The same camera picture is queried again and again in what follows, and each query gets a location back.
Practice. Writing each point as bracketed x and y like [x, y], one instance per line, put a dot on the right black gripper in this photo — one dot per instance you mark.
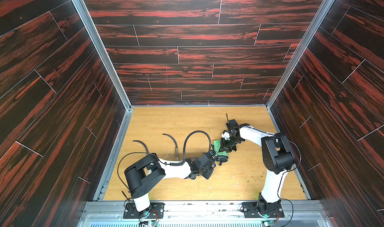
[227, 142]

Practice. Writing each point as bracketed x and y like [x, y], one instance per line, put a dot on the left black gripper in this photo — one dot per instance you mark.
[210, 172]

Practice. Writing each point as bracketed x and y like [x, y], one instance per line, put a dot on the green microfibre rag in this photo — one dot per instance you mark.
[217, 148]

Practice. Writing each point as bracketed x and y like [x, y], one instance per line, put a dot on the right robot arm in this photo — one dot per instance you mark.
[278, 158]

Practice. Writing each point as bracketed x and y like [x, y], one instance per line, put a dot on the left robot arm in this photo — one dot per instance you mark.
[146, 173]

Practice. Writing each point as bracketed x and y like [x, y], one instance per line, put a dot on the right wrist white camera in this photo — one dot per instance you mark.
[226, 135]

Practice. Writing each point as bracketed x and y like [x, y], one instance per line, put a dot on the middle sickle plain wooden handle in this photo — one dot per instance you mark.
[177, 157]

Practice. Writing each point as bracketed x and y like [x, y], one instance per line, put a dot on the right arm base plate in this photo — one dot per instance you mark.
[262, 209]

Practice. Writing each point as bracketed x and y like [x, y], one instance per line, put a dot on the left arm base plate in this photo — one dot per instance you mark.
[154, 211]

